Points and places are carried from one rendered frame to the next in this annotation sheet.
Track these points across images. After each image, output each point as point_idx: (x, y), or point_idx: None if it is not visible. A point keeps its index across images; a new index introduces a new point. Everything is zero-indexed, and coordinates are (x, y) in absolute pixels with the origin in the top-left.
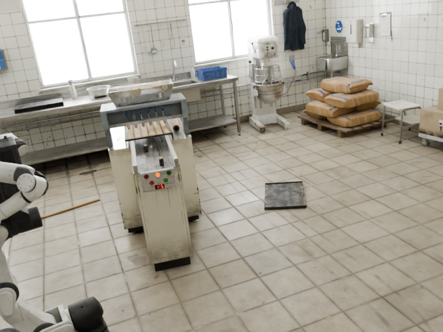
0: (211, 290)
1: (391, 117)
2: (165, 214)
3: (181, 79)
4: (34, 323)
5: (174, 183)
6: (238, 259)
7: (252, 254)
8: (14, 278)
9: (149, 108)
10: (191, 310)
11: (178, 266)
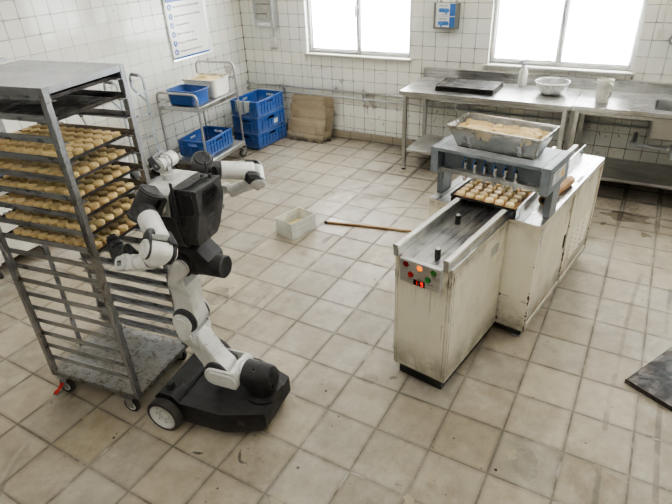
0: (420, 442)
1: None
2: (421, 318)
3: None
4: (208, 357)
5: (437, 289)
6: (495, 428)
7: (520, 436)
8: (201, 310)
9: (495, 163)
10: (373, 447)
11: (426, 382)
